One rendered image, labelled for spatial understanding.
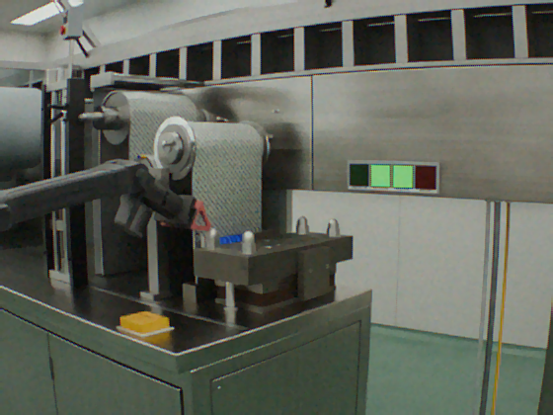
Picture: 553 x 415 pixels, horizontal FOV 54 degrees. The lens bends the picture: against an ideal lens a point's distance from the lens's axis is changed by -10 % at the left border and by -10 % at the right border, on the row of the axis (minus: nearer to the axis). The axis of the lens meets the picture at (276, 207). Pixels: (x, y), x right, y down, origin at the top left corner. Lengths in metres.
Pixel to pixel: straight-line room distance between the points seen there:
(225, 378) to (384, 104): 0.73
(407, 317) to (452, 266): 0.50
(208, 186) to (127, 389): 0.51
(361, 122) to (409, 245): 2.63
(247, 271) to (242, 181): 0.33
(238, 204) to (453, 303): 2.67
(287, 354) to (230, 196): 0.42
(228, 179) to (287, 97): 0.30
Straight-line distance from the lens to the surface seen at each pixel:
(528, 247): 3.74
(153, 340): 1.11
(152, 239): 1.42
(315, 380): 1.39
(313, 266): 1.37
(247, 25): 1.74
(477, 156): 1.34
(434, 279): 4.00
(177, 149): 1.37
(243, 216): 1.49
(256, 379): 1.21
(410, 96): 1.41
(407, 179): 1.40
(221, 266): 1.27
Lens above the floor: 1.24
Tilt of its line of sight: 5 degrees down
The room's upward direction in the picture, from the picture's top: straight up
